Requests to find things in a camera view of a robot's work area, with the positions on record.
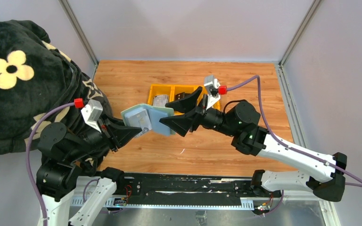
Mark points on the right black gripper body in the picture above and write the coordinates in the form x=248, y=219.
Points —
x=199, y=114

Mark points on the black floral blanket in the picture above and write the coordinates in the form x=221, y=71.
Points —
x=36, y=77

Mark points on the middle yellow bin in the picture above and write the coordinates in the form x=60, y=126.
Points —
x=181, y=106

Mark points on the right yellow bin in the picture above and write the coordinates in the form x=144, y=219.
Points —
x=216, y=105

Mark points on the left aluminium frame post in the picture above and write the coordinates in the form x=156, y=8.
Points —
x=65, y=4

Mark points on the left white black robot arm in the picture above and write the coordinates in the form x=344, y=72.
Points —
x=57, y=177

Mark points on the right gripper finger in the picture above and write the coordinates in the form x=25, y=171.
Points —
x=194, y=96
x=182, y=124

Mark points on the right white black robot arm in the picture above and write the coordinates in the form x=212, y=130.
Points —
x=320, y=174

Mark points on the left yellow bin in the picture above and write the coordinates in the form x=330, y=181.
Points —
x=164, y=91

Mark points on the right aluminium frame post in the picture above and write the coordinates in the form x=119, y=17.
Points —
x=300, y=31

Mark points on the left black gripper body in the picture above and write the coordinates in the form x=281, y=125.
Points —
x=111, y=137

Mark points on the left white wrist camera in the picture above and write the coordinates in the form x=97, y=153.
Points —
x=91, y=114

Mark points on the green card holder wallet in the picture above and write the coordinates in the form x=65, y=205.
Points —
x=147, y=117

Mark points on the silver cards in left bin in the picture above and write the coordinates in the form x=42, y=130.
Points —
x=160, y=100

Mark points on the black card holder in bin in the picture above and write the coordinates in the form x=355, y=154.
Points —
x=181, y=95

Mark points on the yellow bin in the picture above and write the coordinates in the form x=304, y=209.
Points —
x=216, y=105
x=164, y=91
x=181, y=106

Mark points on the aluminium frame post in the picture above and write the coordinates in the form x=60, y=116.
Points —
x=65, y=4
x=300, y=31

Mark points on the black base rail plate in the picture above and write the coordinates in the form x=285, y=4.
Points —
x=189, y=190

